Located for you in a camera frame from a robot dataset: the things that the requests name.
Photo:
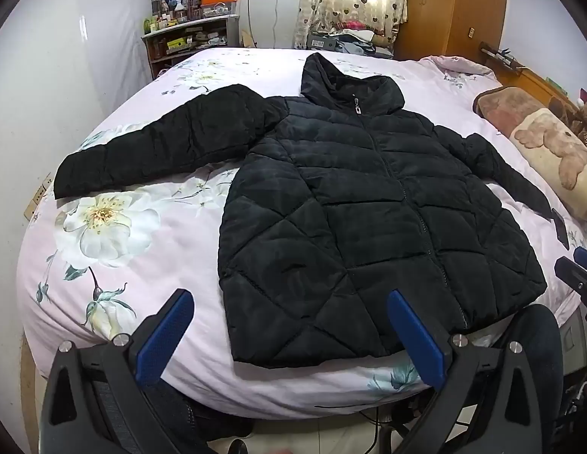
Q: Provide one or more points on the brown plush toy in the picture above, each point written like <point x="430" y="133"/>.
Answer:
<point x="586" y="118"/>

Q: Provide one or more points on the brown bear print pillow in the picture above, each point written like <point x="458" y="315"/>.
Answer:
<point x="534" y="137"/>

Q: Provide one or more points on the orange lidded storage box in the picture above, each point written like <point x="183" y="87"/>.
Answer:
<point x="217" y="7"/>

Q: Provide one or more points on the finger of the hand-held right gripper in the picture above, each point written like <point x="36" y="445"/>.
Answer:
<point x="575" y="276"/>
<point x="586" y="257"/>

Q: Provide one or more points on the wall socket strip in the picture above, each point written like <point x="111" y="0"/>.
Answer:
<point x="38" y="196"/>

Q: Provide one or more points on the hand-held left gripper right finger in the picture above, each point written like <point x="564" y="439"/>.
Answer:
<point x="416" y="340"/>

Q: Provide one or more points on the pile of clothes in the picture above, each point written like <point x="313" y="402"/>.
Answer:
<point x="359" y="40"/>

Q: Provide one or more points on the cluttered wooden shelf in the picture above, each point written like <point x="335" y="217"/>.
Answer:
<point x="194" y="22"/>

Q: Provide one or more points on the group of bottles and boxes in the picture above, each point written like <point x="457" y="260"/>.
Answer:
<point x="163" y="16"/>

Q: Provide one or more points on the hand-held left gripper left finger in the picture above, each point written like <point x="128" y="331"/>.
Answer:
<point x="165" y="335"/>

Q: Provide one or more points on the wooden wardrobe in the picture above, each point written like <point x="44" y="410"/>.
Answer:
<point x="454" y="9"/>

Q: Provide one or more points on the bed with floral pink sheet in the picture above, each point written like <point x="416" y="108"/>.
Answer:
<point x="146" y="255"/>

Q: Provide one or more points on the black puffer jacket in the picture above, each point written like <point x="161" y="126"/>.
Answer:
<point x="345" y="198"/>

